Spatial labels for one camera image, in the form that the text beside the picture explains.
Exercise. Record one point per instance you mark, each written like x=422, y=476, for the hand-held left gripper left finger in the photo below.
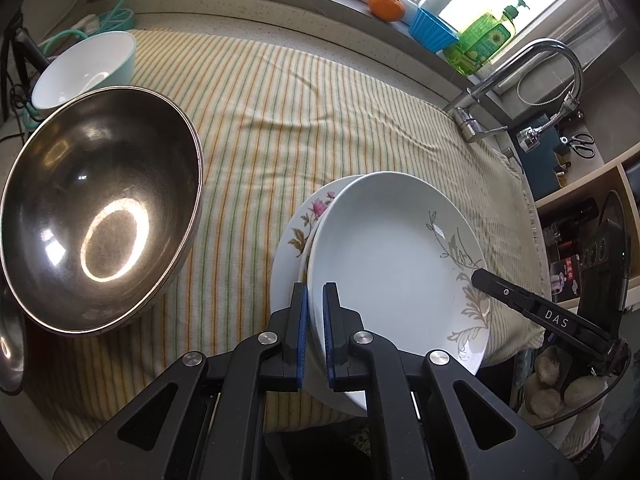
x=300, y=340

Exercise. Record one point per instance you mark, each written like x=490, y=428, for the beige shelf unit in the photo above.
x=575, y=187

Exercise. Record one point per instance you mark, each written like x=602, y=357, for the floral plate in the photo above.
x=295, y=255

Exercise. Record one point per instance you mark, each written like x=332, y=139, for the small steel bowl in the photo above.
x=10, y=340

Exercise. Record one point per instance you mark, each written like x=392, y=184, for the person's right hand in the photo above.
x=547, y=400

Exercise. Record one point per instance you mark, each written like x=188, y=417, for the red printed box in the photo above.
x=565, y=275

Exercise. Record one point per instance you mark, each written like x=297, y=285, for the green dish soap bottle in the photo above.
x=480, y=40

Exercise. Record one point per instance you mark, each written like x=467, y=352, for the white bowl with teal outside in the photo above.
x=85, y=70

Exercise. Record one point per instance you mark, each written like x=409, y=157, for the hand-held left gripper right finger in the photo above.
x=331, y=340

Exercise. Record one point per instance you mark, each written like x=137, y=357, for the black tripod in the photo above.
x=30, y=47

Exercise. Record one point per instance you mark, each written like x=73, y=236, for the white plate with grey leaves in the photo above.
x=390, y=260

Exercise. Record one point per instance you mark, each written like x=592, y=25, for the striped cloth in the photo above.
x=300, y=125

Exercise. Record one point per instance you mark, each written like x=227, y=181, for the blue fluted cup mould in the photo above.
x=430, y=30

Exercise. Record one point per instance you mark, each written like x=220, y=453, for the black scissors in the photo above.
x=582, y=146

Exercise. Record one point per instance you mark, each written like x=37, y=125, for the teal power strip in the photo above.
x=120, y=20

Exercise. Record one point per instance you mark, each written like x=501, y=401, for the steel faucet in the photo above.
x=467, y=120

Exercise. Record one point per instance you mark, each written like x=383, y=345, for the orange fruit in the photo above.
x=387, y=7

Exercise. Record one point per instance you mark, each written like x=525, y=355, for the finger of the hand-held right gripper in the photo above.
x=540, y=312

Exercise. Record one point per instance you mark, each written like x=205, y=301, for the large steel bowl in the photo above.
x=100, y=200

